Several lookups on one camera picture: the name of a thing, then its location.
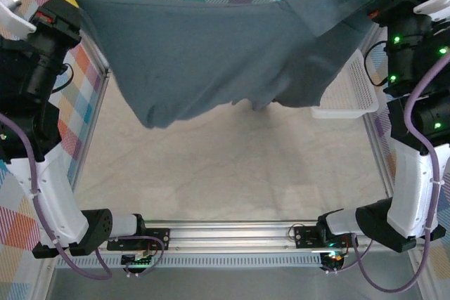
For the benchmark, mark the grey t-shirt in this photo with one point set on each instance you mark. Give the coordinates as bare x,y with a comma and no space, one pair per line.
211,50

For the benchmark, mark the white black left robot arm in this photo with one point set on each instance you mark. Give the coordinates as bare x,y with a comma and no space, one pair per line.
56,194

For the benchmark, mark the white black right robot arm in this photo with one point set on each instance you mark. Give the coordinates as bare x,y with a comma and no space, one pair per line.
408,187

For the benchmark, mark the white plastic mesh basket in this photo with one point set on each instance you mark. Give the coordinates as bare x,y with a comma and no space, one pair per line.
355,82

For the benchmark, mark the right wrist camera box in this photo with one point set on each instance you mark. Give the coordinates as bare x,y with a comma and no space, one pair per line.
434,6

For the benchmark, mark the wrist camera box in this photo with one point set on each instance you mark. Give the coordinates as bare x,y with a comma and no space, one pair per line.
14,15
434,6

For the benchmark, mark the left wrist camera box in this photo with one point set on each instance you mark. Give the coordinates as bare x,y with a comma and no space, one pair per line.
14,15

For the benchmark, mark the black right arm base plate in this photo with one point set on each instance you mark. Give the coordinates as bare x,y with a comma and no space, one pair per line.
306,236

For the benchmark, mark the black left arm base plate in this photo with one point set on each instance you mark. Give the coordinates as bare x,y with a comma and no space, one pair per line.
158,236

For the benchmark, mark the aluminium mounting rail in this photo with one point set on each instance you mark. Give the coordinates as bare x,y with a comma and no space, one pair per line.
228,235

